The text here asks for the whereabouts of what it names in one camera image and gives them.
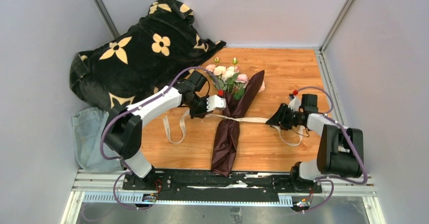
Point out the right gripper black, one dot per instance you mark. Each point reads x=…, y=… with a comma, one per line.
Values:
x=285, y=118

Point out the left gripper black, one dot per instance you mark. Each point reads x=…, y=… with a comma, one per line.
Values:
x=204, y=105

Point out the cream ribbon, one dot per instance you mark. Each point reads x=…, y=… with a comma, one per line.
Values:
x=182, y=125

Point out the pink fake flower stem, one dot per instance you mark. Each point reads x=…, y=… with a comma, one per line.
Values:
x=210, y=67
x=240, y=84

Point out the dark red wrapping paper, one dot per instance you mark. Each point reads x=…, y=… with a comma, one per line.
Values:
x=228, y=130

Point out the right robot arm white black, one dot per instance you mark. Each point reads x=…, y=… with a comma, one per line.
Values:
x=340, y=152

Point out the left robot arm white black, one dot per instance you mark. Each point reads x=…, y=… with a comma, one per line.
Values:
x=123, y=131

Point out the black blanket cream flowers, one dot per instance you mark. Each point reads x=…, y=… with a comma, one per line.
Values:
x=162, y=45

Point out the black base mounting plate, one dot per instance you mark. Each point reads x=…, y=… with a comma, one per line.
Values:
x=204, y=185

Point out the light blue denim cloth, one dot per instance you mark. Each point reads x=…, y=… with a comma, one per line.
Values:
x=87, y=128

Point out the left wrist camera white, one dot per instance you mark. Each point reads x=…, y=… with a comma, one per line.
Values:
x=215, y=102

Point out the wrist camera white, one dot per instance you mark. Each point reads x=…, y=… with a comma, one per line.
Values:
x=215, y=102
x=294, y=104

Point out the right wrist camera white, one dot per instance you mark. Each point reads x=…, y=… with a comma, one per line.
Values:
x=294, y=104

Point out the aluminium frame rail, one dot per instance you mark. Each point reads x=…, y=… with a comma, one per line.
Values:
x=91, y=188

